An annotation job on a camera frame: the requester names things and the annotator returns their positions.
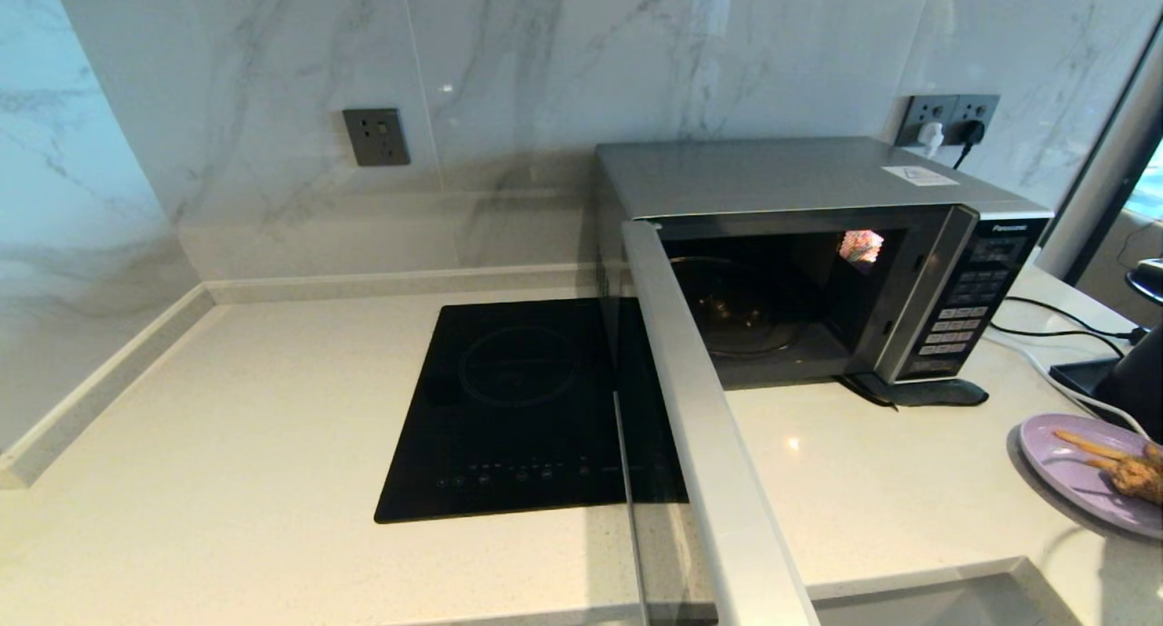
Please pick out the black induction cooktop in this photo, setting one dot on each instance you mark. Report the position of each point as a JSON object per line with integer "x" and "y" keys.
{"x": 509, "y": 408}

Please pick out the grey single wall socket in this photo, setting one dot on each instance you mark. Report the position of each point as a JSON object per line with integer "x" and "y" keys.
{"x": 376, "y": 137}

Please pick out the fried chicken piece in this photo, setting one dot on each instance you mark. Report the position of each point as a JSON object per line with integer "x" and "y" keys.
{"x": 1140, "y": 476}

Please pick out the purple plate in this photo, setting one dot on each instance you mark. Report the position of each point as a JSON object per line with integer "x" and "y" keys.
{"x": 1063, "y": 476}

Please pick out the black rubber pad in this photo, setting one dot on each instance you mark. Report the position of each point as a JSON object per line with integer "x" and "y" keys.
{"x": 936, "y": 393}

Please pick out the silver microwave oven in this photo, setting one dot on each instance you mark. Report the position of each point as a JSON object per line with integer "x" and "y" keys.
{"x": 772, "y": 176}

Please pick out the white paper sticker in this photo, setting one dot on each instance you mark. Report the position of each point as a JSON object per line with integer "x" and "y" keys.
{"x": 919, "y": 176}

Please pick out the grey double wall socket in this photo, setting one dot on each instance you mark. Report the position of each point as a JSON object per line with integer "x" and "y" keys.
{"x": 951, "y": 109}

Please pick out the black power plug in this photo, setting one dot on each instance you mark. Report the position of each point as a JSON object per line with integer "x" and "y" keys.
{"x": 972, "y": 134}

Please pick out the white power plug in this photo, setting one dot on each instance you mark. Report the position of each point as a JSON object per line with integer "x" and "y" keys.
{"x": 930, "y": 137}

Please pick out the long french fry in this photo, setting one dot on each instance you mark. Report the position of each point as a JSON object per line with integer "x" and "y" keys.
{"x": 1086, "y": 444}

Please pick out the short french fry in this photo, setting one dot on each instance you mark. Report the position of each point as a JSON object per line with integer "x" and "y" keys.
{"x": 1104, "y": 465}

